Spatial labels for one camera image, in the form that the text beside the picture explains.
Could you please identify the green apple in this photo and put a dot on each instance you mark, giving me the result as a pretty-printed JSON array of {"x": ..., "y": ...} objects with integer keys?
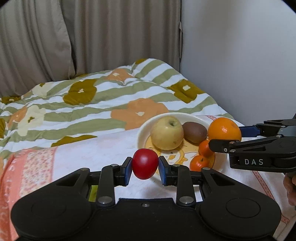
[{"x": 92, "y": 193}]

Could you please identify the floral striped blanket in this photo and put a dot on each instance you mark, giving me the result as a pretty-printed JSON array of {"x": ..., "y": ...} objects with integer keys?
[{"x": 92, "y": 111}]

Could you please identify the brown kiwi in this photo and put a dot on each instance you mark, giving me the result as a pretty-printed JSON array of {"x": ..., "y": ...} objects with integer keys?
[{"x": 194, "y": 132}]

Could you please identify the yellow apple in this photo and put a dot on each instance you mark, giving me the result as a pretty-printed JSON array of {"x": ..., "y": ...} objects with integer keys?
[{"x": 166, "y": 133}]

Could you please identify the cream plate with duck print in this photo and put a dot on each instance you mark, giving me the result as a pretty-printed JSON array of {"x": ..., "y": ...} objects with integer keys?
[{"x": 146, "y": 131}]

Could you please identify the beige curtain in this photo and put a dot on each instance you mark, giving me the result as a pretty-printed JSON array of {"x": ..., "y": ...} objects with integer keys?
[
  {"x": 124, "y": 34},
  {"x": 32, "y": 41}
]

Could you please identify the person's right hand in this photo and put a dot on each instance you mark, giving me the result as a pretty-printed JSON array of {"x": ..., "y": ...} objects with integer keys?
[{"x": 291, "y": 187}]

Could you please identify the pink printed cloth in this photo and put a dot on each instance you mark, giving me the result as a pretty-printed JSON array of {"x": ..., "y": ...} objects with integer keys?
[{"x": 69, "y": 157}]

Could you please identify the large orange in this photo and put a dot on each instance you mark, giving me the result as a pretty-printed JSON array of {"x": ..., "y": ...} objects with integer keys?
[{"x": 223, "y": 128}]

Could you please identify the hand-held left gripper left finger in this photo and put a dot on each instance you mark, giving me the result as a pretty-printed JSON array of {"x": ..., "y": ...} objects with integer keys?
[{"x": 127, "y": 171}]

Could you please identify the red tomato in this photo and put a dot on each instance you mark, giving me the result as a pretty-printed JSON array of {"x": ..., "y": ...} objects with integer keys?
[{"x": 145, "y": 163}]

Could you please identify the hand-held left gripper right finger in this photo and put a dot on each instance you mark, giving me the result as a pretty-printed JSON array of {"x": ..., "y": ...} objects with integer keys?
[{"x": 163, "y": 171}]

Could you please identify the small tangerine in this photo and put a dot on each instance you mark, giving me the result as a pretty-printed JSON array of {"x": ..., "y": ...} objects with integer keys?
[
  {"x": 204, "y": 149},
  {"x": 199, "y": 163}
]

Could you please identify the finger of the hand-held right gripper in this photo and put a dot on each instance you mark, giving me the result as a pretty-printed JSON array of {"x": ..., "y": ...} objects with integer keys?
[
  {"x": 222, "y": 146},
  {"x": 249, "y": 131}
]

